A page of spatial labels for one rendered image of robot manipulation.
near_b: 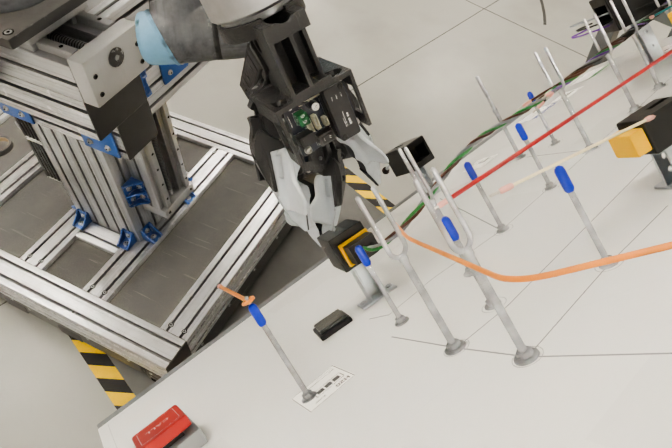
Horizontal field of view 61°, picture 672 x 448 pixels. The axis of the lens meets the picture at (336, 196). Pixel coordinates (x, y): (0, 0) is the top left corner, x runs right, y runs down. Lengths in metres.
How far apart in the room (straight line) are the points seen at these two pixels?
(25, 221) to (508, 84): 2.07
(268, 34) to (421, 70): 2.41
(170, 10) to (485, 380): 0.62
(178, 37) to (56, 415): 1.36
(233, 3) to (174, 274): 1.42
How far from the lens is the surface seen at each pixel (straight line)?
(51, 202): 2.12
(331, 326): 0.63
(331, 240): 0.60
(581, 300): 0.45
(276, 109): 0.44
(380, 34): 3.05
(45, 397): 1.97
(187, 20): 0.82
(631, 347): 0.38
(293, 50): 0.44
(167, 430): 0.58
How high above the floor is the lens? 1.65
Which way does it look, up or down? 49 degrees down
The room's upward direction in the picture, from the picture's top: straight up
